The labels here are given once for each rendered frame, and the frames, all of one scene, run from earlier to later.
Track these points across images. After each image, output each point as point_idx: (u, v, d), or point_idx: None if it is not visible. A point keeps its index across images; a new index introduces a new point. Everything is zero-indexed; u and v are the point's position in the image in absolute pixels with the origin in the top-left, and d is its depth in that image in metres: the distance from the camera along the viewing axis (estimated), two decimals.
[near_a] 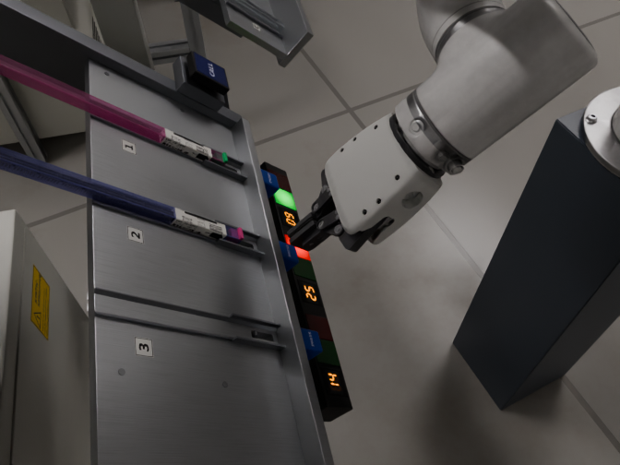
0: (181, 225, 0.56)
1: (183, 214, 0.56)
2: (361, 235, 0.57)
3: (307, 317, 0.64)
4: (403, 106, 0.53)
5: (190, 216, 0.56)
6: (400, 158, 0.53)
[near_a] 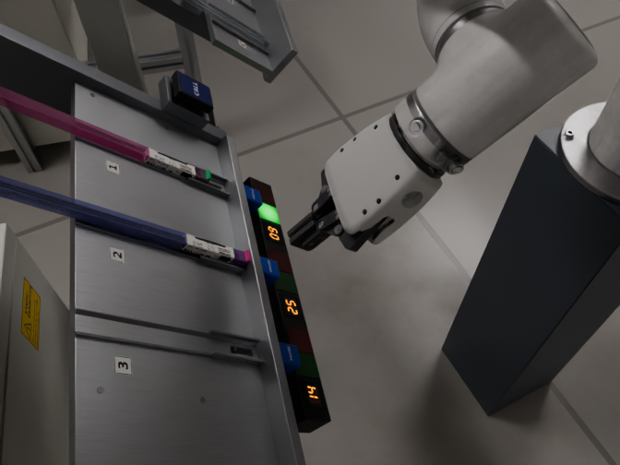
0: (192, 249, 0.60)
1: (194, 240, 0.60)
2: (361, 235, 0.57)
3: (288, 331, 0.66)
4: (403, 106, 0.53)
5: (200, 241, 0.60)
6: (400, 158, 0.53)
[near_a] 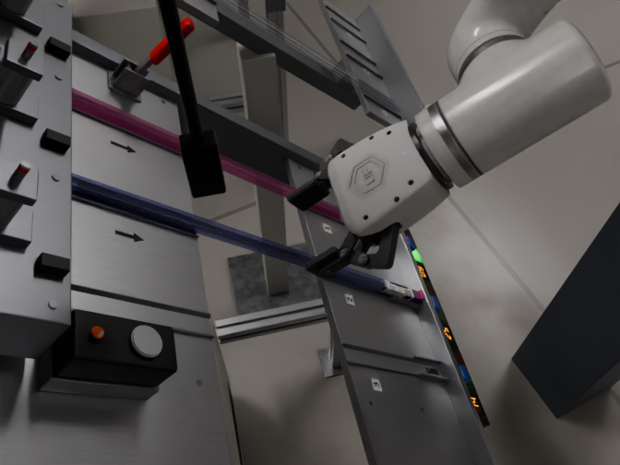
0: (388, 292, 0.77)
1: (389, 284, 0.77)
2: None
3: None
4: None
5: (393, 285, 0.77)
6: None
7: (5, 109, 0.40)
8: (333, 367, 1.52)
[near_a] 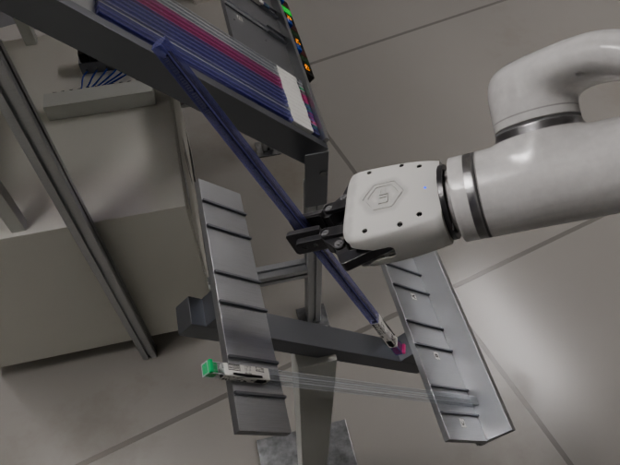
0: (376, 327, 0.74)
1: (381, 321, 0.74)
2: None
3: None
4: None
5: (384, 324, 0.75)
6: None
7: None
8: None
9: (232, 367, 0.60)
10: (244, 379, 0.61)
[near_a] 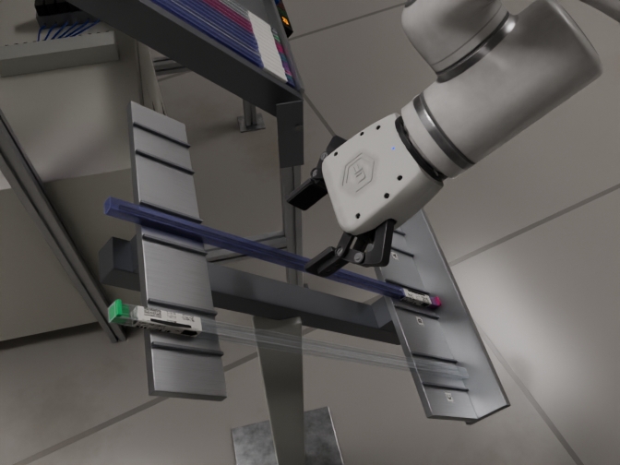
0: (407, 300, 0.80)
1: (408, 292, 0.80)
2: None
3: None
4: None
5: (411, 292, 0.80)
6: None
7: None
8: None
9: (150, 313, 0.48)
10: (166, 328, 0.48)
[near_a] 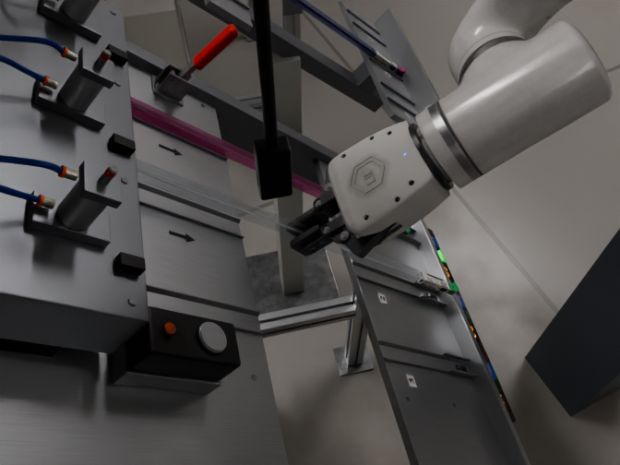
0: (378, 59, 1.08)
1: (379, 53, 1.08)
2: None
3: None
4: None
5: (382, 55, 1.08)
6: None
7: (76, 114, 0.42)
8: (349, 365, 1.53)
9: (444, 284, 0.80)
10: (432, 278, 0.80)
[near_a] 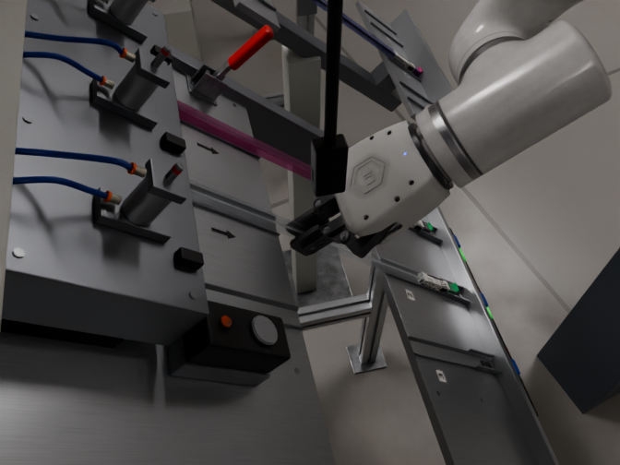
0: (397, 59, 1.09)
1: (398, 53, 1.09)
2: None
3: None
4: None
5: (400, 55, 1.10)
6: None
7: (130, 113, 0.43)
8: (362, 363, 1.54)
9: (444, 284, 0.80)
10: (432, 278, 0.80)
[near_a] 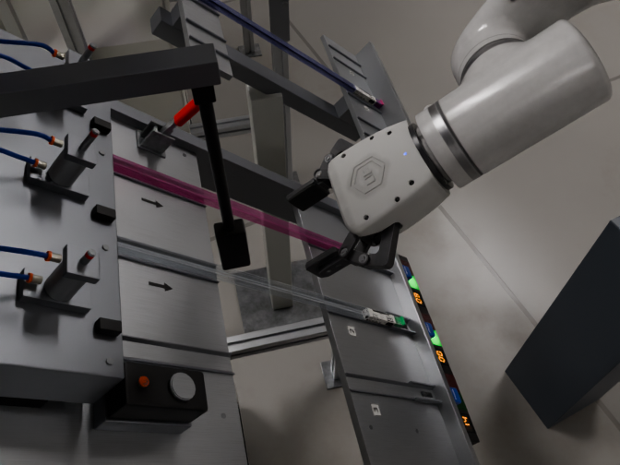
0: (357, 93, 1.14)
1: (358, 89, 1.14)
2: None
3: None
4: None
5: (361, 89, 1.14)
6: None
7: (63, 190, 0.48)
8: (335, 379, 1.59)
9: (390, 318, 0.85)
10: (378, 313, 0.85)
